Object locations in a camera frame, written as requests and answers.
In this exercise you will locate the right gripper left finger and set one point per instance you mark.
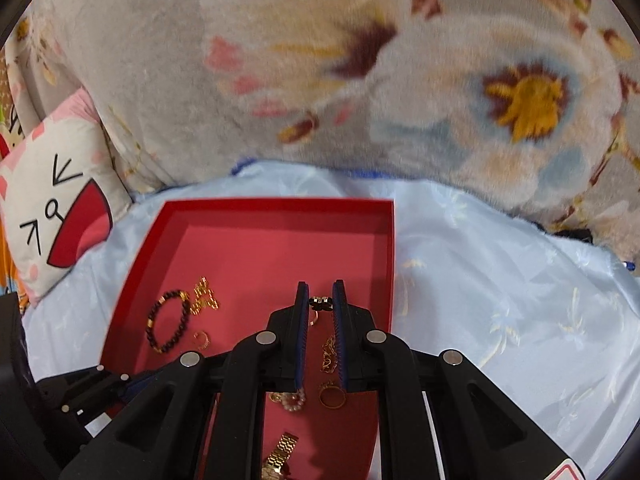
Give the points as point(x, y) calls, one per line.
point(203, 417)

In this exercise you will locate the red cardboard tray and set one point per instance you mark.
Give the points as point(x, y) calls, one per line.
point(254, 252)

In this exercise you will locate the small gold hoop earring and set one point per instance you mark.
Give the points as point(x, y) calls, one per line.
point(201, 340)

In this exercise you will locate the gold wristwatch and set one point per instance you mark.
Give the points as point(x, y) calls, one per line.
point(275, 465)

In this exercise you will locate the grey floral fleece blanket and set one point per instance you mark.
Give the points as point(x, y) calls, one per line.
point(530, 105)

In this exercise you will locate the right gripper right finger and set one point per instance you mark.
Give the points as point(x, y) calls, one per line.
point(440, 416)

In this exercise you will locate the white cat face pillow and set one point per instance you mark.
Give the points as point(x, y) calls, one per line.
point(60, 195)

